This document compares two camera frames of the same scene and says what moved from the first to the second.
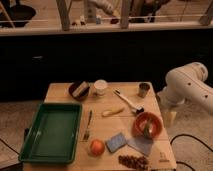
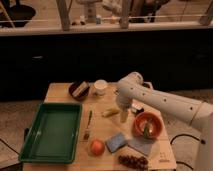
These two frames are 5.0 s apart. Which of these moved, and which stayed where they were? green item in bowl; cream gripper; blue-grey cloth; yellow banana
Moved: cream gripper
Stayed: blue-grey cloth; yellow banana; green item in bowl
